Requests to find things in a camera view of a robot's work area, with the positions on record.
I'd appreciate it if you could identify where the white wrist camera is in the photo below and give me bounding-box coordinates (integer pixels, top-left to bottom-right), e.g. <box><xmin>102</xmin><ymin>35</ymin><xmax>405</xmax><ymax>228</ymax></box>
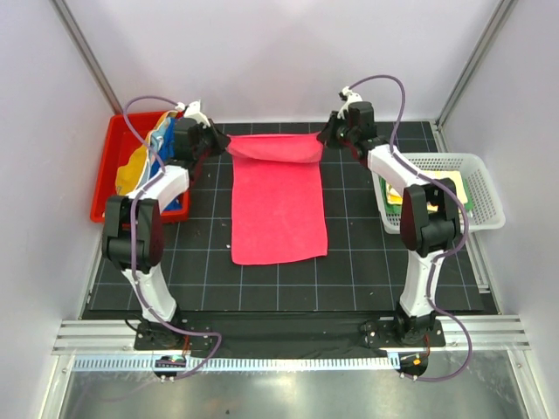
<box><xmin>337</xmin><ymin>86</ymin><xmax>362</xmax><ymax>120</ymax></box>
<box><xmin>175</xmin><ymin>100</ymin><xmax>210</xmax><ymax>127</ymax></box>

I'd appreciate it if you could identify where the yellow towel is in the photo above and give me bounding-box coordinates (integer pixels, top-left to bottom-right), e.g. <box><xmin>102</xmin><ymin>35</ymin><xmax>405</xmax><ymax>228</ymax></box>
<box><xmin>383</xmin><ymin>169</ymin><xmax>468</xmax><ymax>215</ymax></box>

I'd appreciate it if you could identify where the aluminium frame post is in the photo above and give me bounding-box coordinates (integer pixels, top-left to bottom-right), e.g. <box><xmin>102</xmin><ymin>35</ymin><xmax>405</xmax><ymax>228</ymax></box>
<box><xmin>51</xmin><ymin>0</ymin><xmax>123</xmax><ymax>114</ymax></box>
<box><xmin>436</xmin><ymin>0</ymin><xmax>518</xmax><ymax>131</ymax></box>

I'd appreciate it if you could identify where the right aluminium frame post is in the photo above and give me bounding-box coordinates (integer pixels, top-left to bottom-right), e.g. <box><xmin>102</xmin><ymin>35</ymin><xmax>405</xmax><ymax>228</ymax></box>
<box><xmin>436</xmin><ymin>0</ymin><xmax>518</xmax><ymax>131</ymax></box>

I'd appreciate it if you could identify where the slotted white cable duct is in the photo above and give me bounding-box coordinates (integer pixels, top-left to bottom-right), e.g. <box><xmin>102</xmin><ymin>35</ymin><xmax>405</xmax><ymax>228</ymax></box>
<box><xmin>72</xmin><ymin>354</ymin><xmax>400</xmax><ymax>374</ymax></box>

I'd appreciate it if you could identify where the pink towel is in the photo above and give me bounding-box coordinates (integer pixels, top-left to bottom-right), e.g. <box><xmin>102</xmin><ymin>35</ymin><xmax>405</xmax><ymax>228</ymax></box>
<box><xmin>227</xmin><ymin>133</ymin><xmax>328</xmax><ymax>265</ymax></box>

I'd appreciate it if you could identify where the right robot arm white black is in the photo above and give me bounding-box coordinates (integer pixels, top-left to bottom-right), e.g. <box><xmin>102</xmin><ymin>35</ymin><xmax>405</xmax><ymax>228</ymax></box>
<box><xmin>318</xmin><ymin>98</ymin><xmax>462</xmax><ymax>346</ymax></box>

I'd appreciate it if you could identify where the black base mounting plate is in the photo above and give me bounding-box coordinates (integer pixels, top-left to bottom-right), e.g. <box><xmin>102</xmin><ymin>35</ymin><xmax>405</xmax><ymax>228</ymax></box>
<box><xmin>134</xmin><ymin>311</ymin><xmax>445</xmax><ymax>360</ymax></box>

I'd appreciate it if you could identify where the red plastic bin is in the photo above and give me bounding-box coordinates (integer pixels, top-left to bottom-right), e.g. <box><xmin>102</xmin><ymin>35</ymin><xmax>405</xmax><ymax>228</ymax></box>
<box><xmin>90</xmin><ymin>111</ymin><xmax>190</xmax><ymax>223</ymax></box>

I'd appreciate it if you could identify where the white perforated plastic basket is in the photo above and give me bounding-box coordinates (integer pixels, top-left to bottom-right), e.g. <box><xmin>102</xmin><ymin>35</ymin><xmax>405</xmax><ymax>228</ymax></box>
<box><xmin>370</xmin><ymin>152</ymin><xmax>507</xmax><ymax>235</ymax></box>

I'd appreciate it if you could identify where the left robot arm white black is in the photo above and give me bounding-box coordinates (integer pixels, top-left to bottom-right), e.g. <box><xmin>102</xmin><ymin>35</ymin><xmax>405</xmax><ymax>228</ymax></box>
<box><xmin>101</xmin><ymin>114</ymin><xmax>230</xmax><ymax>349</ymax></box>

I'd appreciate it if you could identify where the blue towel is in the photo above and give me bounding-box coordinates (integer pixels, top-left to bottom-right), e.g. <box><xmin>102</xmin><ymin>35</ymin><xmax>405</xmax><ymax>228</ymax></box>
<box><xmin>149</xmin><ymin>116</ymin><xmax>183</xmax><ymax>212</ymax></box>

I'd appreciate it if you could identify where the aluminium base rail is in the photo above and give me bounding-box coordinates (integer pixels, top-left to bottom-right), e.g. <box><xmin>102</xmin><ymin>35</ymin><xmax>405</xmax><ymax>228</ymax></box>
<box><xmin>52</xmin><ymin>314</ymin><xmax>530</xmax><ymax>354</ymax></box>

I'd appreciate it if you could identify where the black grid mat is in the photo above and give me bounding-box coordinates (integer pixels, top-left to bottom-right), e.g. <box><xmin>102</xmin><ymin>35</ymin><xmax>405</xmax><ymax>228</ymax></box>
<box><xmin>82</xmin><ymin>148</ymin><xmax>498</xmax><ymax>319</ymax></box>

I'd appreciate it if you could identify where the orange mustard towel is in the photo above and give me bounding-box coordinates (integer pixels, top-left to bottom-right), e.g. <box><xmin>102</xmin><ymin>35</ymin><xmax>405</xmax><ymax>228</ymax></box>
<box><xmin>115</xmin><ymin>111</ymin><xmax>177</xmax><ymax>196</ymax></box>

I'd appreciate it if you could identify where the left aluminium frame post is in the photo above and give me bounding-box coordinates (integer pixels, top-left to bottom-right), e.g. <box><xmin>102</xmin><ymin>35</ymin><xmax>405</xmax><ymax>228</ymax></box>
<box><xmin>51</xmin><ymin>0</ymin><xmax>123</xmax><ymax>114</ymax></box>

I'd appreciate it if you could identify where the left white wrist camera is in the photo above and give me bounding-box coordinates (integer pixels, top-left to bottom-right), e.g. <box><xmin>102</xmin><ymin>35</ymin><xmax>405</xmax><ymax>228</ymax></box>
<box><xmin>175</xmin><ymin>100</ymin><xmax>210</xmax><ymax>127</ymax></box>

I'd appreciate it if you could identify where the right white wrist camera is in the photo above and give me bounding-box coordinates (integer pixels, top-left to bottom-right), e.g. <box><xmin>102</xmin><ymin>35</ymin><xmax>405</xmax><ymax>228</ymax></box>
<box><xmin>337</xmin><ymin>86</ymin><xmax>362</xmax><ymax>120</ymax></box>

